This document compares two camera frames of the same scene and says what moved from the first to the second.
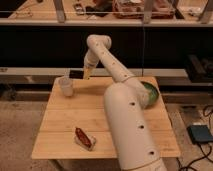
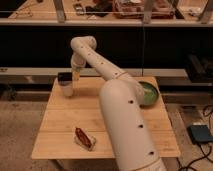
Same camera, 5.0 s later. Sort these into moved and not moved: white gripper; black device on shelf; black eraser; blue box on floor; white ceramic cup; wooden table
Moved: white gripper; black eraser
Not moved: wooden table; white ceramic cup; black device on shelf; blue box on floor
